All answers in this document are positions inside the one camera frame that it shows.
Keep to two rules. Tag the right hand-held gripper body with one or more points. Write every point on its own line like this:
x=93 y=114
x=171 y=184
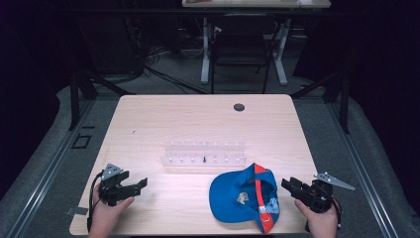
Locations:
x=315 y=196

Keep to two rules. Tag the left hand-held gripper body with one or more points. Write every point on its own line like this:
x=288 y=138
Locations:
x=112 y=191

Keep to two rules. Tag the person's left hand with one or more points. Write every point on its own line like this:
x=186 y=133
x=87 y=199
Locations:
x=107 y=214

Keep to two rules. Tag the person's right hand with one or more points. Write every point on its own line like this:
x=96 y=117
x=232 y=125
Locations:
x=318 y=223

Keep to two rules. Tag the grey tape piece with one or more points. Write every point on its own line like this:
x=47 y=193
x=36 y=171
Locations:
x=76 y=210

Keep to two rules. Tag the blue baseball cap red stripe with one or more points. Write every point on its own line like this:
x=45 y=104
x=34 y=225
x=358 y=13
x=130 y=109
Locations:
x=231 y=198

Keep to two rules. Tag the short black tape strip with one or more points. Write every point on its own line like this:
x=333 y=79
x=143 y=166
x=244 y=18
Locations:
x=88 y=127

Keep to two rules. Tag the clear acrylic peg rack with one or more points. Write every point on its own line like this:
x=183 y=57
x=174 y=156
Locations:
x=204 y=153

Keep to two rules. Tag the black metal stand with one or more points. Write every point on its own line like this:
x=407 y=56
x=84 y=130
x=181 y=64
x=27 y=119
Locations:
x=74 y=99
x=344 y=102

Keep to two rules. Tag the dark round table grommet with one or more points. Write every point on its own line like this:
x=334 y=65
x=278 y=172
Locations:
x=238 y=107

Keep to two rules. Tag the black chair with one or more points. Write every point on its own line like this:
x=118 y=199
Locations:
x=241 y=46

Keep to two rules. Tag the white desk with metal legs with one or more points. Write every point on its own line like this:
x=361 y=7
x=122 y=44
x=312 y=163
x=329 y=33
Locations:
x=251 y=3

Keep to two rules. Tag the metal floor rail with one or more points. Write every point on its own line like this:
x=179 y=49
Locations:
x=363 y=172
x=49 y=172

